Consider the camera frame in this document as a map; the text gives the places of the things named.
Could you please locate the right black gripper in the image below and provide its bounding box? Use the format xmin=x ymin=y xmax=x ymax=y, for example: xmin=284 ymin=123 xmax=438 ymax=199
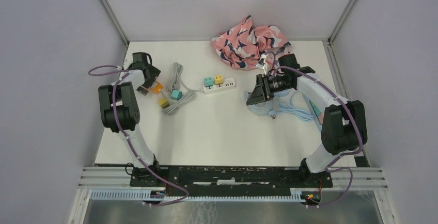
xmin=246 ymin=73 xmax=292 ymax=105

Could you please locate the orange power strip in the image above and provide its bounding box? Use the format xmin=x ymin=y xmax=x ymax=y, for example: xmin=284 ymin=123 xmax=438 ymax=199
xmin=148 ymin=81 xmax=163 ymax=94

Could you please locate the yellow USB plug adapter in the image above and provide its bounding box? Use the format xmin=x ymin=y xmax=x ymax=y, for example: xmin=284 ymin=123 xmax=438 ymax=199
xmin=158 ymin=98 xmax=170 ymax=109

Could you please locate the teal USB plug adapter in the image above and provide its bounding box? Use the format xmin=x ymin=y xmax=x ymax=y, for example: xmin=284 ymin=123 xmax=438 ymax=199
xmin=170 ymin=89 xmax=183 ymax=101

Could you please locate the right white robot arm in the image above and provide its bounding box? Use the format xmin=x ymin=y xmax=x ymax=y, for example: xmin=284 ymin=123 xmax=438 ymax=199
xmin=246 ymin=54 xmax=367 ymax=187

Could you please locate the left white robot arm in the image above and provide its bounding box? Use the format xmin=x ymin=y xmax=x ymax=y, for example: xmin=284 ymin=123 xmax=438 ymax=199
xmin=88 ymin=52 xmax=163 ymax=186

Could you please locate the white power strip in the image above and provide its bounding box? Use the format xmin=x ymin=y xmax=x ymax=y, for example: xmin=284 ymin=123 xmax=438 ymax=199
xmin=202 ymin=77 xmax=237 ymax=95

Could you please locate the yellow adapter on white strip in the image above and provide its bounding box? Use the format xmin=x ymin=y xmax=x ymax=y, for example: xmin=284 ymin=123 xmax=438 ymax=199
xmin=214 ymin=75 xmax=224 ymax=85

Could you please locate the pink patterned cloth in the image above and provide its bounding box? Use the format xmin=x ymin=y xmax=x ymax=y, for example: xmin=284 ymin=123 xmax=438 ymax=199
xmin=210 ymin=15 xmax=292 ymax=71

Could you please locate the teal adapter on white strip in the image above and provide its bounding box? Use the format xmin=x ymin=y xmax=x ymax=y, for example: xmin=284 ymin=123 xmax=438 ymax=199
xmin=204 ymin=77 xmax=214 ymax=88

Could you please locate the green adapter on blue strip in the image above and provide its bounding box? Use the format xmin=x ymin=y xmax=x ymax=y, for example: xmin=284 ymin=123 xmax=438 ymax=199
xmin=311 ymin=103 xmax=321 ymax=116

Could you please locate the light blue power strip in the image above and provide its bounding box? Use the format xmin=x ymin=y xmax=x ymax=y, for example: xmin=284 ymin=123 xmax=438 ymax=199
xmin=307 ymin=100 xmax=323 ymax=126

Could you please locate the coiled light blue cable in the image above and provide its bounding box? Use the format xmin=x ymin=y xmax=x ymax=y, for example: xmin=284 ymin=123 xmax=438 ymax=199
xmin=243 ymin=91 xmax=278 ymax=117

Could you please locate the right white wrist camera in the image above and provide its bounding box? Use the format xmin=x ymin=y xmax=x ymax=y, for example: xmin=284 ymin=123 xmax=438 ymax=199
xmin=256 ymin=54 xmax=269 ymax=71

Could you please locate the grey cable of orange strip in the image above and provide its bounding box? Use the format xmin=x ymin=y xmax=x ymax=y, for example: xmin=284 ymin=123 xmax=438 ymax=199
xmin=160 ymin=90 xmax=197 ymax=116

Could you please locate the loose light blue cable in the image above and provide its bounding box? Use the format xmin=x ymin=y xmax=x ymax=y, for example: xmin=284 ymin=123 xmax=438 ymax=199
xmin=267 ymin=90 xmax=316 ymax=123

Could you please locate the grey cable of white strip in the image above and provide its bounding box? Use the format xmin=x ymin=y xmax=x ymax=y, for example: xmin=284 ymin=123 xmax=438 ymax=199
xmin=166 ymin=62 xmax=205 ymax=94

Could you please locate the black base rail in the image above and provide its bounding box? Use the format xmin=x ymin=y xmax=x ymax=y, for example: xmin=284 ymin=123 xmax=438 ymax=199
xmin=130 ymin=165 xmax=333 ymax=197

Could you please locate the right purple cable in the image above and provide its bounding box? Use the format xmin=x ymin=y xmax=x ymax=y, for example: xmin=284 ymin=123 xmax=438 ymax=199
xmin=265 ymin=51 xmax=364 ymax=209

